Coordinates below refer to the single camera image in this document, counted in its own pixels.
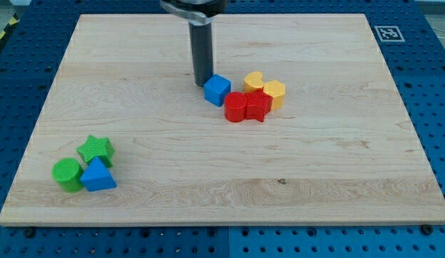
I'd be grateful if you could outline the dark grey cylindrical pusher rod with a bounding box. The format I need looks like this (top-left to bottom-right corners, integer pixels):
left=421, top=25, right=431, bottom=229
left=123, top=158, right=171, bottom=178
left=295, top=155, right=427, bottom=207
left=188, top=23, right=214, bottom=87

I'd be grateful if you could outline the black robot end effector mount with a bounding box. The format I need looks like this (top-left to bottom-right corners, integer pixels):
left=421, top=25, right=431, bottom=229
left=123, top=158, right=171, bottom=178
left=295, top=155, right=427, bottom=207
left=159, top=0, right=228, bottom=26

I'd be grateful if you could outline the blue cube block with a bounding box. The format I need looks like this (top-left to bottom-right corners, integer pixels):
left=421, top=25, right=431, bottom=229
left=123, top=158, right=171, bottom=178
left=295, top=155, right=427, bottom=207
left=204, top=74, right=231, bottom=107

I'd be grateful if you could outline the red cylinder block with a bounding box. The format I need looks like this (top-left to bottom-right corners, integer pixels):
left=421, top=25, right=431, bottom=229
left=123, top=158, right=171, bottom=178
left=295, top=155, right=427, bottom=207
left=224, top=92, right=247, bottom=123

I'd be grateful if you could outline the red star block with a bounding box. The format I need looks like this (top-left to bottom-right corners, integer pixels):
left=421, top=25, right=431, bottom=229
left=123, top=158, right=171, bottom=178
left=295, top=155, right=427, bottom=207
left=244, top=90, right=272, bottom=123

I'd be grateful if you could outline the yellow hexagon block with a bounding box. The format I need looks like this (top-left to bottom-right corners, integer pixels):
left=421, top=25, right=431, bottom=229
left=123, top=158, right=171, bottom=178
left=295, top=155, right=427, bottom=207
left=263, top=80, right=286, bottom=110

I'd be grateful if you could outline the green star block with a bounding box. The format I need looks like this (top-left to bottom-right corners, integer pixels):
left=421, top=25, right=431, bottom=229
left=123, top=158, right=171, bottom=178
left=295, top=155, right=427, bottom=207
left=76, top=135, right=115, bottom=168

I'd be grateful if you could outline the blue triangle block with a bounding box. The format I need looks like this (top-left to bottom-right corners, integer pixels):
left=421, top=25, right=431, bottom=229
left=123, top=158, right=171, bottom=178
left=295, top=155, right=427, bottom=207
left=80, top=157, right=117, bottom=191

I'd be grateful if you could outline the light wooden board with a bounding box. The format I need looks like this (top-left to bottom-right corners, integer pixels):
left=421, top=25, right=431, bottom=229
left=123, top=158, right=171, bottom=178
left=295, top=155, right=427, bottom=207
left=0, top=14, right=445, bottom=227

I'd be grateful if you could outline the white fiducial marker tag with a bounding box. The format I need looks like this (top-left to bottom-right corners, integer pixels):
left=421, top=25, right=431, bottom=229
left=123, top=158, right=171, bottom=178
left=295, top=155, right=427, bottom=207
left=374, top=25, right=405, bottom=42

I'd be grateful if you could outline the green cylinder block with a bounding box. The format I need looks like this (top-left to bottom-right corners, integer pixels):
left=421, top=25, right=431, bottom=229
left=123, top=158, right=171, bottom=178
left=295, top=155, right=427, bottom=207
left=52, top=158, right=84, bottom=193

